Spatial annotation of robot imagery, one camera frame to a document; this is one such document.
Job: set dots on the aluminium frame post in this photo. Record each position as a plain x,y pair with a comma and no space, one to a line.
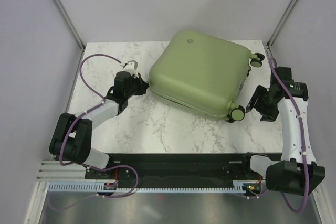
66,18
286,14

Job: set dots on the green suitcase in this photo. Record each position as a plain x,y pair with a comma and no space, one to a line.
201,72

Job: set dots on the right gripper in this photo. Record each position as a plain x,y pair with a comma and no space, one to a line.
268,115

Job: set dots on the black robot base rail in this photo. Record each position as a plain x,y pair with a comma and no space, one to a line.
177,171

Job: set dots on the left aluminium frame post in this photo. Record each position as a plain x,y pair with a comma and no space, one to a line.
66,18

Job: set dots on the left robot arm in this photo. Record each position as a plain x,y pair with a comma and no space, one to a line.
71,140

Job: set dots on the green suitcase wheel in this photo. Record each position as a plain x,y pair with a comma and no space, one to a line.
236,115
256,60

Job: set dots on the right aluminium frame post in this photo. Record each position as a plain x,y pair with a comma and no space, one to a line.
286,14

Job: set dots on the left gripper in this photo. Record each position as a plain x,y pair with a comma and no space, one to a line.
143,85

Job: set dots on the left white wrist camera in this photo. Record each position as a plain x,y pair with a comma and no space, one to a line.
131,67

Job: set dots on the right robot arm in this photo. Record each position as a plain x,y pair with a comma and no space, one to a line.
297,171

